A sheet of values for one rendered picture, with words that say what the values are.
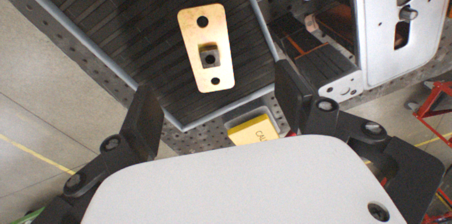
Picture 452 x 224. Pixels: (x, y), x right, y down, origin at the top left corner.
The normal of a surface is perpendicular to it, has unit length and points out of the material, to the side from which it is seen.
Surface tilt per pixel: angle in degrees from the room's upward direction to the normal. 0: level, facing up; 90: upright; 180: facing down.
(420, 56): 0
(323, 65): 90
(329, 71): 90
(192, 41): 0
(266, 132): 0
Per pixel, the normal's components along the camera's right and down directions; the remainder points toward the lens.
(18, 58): 0.11, 0.63
